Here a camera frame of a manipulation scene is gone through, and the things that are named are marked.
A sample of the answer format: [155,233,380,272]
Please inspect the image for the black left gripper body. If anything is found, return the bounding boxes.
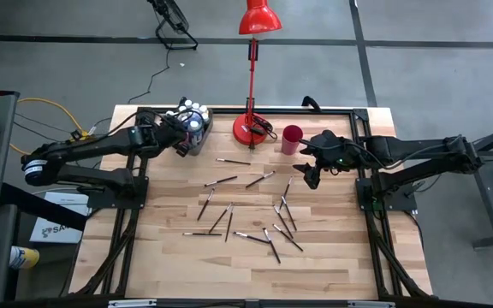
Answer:
[154,119,187,151]

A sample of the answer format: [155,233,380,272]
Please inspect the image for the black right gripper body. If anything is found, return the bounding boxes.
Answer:
[312,130,353,172]

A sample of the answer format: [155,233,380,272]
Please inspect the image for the large teal paint bottle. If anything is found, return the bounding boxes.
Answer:
[185,120,205,150]

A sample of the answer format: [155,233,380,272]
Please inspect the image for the red plastic cup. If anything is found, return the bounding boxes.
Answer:
[281,124,304,156]

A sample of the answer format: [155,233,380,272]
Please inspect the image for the grey plastic storage bin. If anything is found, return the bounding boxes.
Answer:
[163,98,214,157]

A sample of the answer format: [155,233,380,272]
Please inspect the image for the white paper sheet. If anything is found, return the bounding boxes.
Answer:
[43,191,92,217]

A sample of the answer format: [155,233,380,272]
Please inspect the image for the red desk lamp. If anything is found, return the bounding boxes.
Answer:
[232,0,283,147]

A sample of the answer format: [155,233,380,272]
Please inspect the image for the white printed box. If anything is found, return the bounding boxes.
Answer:
[28,216,84,245]

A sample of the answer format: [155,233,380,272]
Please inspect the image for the yellow white can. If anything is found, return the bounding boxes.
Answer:
[9,246,41,270]

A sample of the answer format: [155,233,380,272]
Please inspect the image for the black aluminium table frame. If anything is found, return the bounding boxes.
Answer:
[68,106,434,300]

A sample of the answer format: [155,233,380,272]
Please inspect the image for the black curved handle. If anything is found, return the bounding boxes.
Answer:
[300,95,323,113]

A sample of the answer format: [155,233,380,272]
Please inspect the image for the black floor cable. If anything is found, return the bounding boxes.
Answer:
[127,42,173,105]

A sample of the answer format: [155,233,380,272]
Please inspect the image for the yellow floor cable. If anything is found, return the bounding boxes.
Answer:
[0,70,90,156]

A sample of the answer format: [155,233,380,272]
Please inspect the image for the silver aluminium bracket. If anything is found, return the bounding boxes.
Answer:
[108,299,158,308]
[347,300,396,308]

